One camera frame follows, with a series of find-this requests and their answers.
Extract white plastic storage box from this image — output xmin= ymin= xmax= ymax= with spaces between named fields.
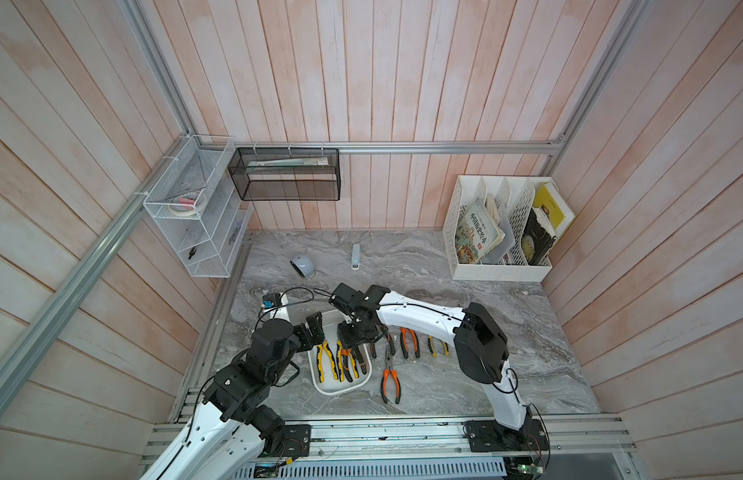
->
xmin=309 ymin=310 xmax=373 ymax=396

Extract white wire wall shelf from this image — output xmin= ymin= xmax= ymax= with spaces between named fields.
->
xmin=144 ymin=135 xmax=253 ymax=278

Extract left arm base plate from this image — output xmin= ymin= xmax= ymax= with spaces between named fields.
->
xmin=263 ymin=424 xmax=312 ymax=458

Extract aluminium front rail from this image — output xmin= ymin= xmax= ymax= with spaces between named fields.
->
xmin=230 ymin=414 xmax=637 ymax=478

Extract orange black pliers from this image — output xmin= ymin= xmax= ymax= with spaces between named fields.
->
xmin=398 ymin=326 xmax=421 ymax=360

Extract yellow book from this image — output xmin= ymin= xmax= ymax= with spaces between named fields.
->
xmin=533 ymin=182 xmax=575 ymax=237

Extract black book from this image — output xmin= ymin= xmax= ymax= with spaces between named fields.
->
xmin=521 ymin=207 xmax=557 ymax=265

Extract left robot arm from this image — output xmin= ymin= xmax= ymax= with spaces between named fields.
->
xmin=143 ymin=313 xmax=325 ymax=479

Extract black mesh wall basket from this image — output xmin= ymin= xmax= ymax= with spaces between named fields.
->
xmin=228 ymin=146 xmax=342 ymax=202

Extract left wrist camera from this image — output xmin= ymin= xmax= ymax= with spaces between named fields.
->
xmin=260 ymin=292 xmax=291 ymax=321

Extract illustrated history book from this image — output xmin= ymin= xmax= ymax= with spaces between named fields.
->
xmin=455 ymin=201 xmax=505 ymax=264

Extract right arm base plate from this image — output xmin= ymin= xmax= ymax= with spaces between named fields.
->
xmin=463 ymin=418 xmax=549 ymax=453

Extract light blue round clock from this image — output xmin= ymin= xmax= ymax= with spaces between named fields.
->
xmin=290 ymin=255 xmax=316 ymax=279

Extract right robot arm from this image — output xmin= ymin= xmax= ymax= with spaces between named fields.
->
xmin=329 ymin=283 xmax=529 ymax=431

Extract orange long nose pliers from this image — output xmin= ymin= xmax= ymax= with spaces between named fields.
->
xmin=381 ymin=346 xmax=401 ymax=404

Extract yellow black combination pliers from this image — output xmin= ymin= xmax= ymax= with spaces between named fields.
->
xmin=336 ymin=340 xmax=371 ymax=383

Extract tape roll on shelf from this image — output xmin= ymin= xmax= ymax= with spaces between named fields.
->
xmin=167 ymin=191 xmax=207 ymax=218

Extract white file organizer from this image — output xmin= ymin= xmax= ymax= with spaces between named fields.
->
xmin=443 ymin=175 xmax=557 ymax=282

